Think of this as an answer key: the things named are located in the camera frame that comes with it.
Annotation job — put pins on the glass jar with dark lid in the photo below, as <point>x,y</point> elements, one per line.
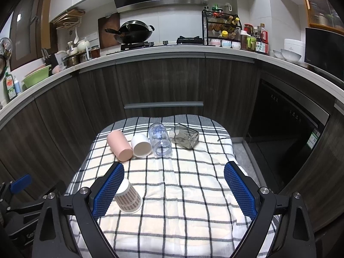
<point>95,52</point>

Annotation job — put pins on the black and white checked cloth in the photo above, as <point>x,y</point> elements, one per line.
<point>177,193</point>

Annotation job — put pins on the white ladle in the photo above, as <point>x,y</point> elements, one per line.
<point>76,37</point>

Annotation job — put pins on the small white bowl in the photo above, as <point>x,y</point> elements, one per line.
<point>278,54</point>

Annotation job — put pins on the clear cup with blue print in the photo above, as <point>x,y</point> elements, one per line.
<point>160,139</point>

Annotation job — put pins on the wooden glass door cupboard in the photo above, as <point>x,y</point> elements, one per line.
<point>322,8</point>

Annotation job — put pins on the black knife block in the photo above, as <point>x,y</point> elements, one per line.
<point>49,57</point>

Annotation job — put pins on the green dish soap bottle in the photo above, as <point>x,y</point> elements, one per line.
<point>9,86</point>

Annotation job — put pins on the pink cup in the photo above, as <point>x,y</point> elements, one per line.
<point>119,146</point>

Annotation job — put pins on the black built-in dishwasher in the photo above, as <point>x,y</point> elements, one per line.
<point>282,129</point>

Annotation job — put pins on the large white bowl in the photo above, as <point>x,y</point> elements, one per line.
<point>291,56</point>

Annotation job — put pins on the dark sauce bottle red label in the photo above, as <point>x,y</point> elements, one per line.
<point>262,43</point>

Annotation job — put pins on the brown cutting board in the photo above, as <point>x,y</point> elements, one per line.
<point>108,22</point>

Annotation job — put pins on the black microwave oven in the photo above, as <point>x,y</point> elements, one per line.
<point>325,51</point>

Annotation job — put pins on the blue and white bottle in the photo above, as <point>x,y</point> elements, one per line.
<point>17,86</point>

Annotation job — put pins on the steel pot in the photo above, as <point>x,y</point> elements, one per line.
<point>72,60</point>

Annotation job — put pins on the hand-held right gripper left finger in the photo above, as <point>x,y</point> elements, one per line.
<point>107,193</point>

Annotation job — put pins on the white rice cooker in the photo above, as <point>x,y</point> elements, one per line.
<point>294,44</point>

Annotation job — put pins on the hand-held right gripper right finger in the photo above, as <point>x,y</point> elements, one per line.
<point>240,193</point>

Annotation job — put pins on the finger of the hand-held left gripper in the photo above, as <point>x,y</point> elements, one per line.
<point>21,183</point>

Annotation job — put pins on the black wok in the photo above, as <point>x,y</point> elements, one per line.
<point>135,32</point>

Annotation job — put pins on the white teapot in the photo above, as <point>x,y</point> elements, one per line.
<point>83,45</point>

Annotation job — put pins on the green plastic basin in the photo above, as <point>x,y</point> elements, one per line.
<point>37,78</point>

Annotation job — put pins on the wall rack with wooden boards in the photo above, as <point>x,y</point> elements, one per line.
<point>68,17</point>

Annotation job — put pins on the white cup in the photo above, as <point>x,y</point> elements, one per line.
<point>141,146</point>

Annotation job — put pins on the grey square glass cup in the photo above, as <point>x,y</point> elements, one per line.
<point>185,137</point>

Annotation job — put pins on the checked pattern paper cup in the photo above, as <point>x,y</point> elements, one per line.
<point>130,197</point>

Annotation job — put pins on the black gas stove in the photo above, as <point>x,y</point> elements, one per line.
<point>161,44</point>

